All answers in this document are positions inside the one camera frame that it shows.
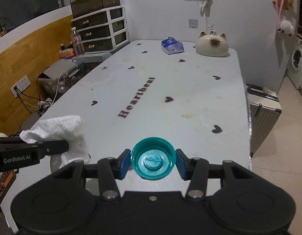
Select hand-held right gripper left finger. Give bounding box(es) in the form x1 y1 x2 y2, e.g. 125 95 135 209
51 149 131 201

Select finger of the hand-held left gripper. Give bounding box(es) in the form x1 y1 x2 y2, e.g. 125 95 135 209
0 137 69 156

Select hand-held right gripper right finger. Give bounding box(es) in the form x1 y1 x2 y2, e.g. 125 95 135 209
175 149 255 201

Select white tissue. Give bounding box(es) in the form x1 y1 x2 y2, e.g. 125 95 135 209
20 115 91 174

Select teal bottle cap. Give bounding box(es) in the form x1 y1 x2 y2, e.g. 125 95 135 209
131 137 176 180

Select white power strip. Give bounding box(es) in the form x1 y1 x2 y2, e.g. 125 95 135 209
38 98 56 110

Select clear storage box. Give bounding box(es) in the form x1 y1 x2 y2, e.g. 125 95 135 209
36 61 79 98

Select white ribbed suitcase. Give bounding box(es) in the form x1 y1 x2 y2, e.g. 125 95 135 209
245 83 282 157

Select box of coloured pens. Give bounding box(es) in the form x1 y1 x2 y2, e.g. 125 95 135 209
59 43 75 59

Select water bottle red label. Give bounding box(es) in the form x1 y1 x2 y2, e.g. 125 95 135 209
71 27 85 55

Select purple tissue pack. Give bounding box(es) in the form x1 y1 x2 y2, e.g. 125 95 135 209
161 37 184 55

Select cat-shaped ceramic ornament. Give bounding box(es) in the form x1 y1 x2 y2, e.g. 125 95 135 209
195 32 229 57

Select white drawer unit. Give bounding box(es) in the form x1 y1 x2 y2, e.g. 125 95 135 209
71 5 130 54

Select glass fish tank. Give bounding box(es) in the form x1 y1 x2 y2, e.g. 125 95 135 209
68 0 121 19

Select white washing machine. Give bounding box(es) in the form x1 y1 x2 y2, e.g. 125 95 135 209
287 35 302 90

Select white plush sheep toy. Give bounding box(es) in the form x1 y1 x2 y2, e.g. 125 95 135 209
278 20 294 37

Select white wall power socket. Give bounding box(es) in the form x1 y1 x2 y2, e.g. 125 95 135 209
10 75 31 97

